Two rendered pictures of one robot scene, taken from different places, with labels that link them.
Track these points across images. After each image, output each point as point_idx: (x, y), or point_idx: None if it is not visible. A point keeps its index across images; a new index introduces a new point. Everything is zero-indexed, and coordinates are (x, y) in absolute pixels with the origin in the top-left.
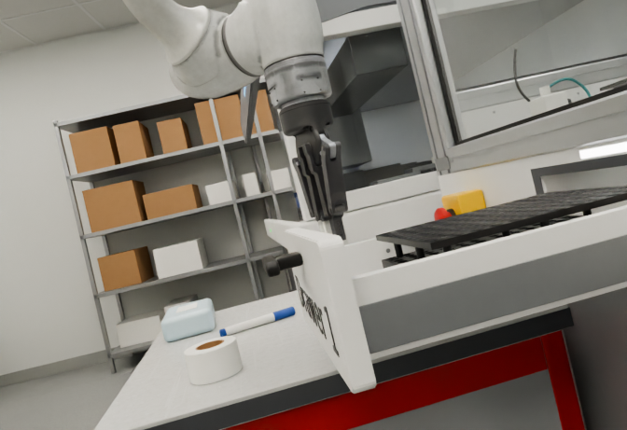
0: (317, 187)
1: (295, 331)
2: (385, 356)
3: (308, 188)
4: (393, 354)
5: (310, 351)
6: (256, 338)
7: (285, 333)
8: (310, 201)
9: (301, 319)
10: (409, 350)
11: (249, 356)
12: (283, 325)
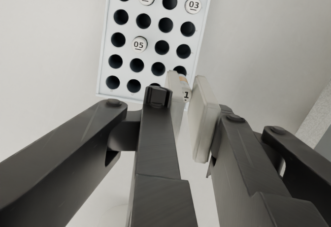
0: (220, 224)
1: (68, 102)
2: (303, 121)
3: (81, 195)
4: (308, 113)
5: (184, 145)
6: (26, 142)
7: (58, 113)
8: (104, 173)
9: (5, 56)
10: (318, 97)
11: (109, 186)
12: (0, 87)
